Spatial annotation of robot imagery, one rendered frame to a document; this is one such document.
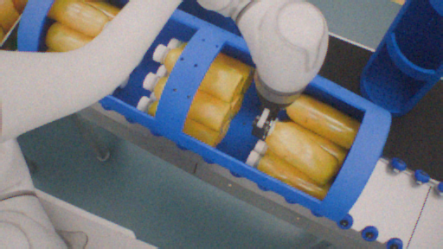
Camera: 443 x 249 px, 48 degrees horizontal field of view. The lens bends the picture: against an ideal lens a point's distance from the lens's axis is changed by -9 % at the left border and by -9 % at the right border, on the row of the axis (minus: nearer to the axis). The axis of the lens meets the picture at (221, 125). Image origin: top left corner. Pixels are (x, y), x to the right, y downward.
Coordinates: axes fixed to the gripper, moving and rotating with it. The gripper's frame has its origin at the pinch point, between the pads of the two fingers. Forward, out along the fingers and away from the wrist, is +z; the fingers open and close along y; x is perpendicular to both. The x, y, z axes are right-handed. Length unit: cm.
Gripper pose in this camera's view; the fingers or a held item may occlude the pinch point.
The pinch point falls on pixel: (266, 121)
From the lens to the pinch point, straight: 111.8
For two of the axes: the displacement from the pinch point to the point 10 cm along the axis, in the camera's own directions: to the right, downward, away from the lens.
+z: -0.4, 3.2, 9.5
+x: -8.9, -4.5, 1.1
